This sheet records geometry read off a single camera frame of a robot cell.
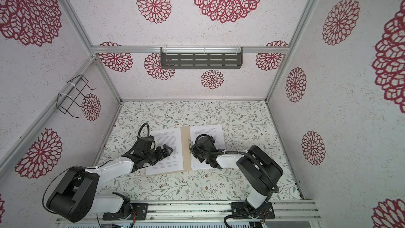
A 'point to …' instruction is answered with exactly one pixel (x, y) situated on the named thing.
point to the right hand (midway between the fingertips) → (188, 146)
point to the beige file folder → (186, 157)
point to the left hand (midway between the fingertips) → (168, 155)
